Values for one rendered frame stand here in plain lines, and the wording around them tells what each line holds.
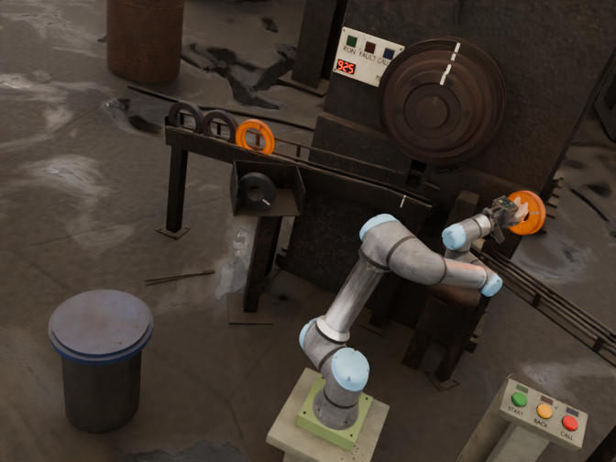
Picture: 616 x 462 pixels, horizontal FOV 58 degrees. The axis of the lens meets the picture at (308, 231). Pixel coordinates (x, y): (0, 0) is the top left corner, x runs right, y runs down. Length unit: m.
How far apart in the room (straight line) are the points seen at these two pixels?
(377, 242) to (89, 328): 0.95
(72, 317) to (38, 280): 0.83
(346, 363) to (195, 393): 0.78
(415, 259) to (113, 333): 0.98
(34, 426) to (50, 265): 0.86
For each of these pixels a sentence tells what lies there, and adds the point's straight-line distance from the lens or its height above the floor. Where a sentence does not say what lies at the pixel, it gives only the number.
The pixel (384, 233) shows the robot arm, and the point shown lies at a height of 0.96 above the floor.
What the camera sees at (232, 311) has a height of 0.01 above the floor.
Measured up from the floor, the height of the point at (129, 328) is 0.43.
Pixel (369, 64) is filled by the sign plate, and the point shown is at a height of 1.14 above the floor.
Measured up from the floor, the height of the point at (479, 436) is 0.26.
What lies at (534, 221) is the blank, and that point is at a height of 0.91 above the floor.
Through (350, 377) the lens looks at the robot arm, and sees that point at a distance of 1.70.
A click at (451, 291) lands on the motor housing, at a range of 2.31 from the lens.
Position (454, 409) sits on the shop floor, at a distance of 2.56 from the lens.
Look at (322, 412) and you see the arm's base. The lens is 1.83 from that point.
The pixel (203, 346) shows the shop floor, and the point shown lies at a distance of 2.46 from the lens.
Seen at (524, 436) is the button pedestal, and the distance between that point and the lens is 1.90.
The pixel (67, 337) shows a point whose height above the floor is 0.43.
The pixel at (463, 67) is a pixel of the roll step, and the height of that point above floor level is 1.28.
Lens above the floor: 1.81
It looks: 34 degrees down
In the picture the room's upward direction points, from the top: 14 degrees clockwise
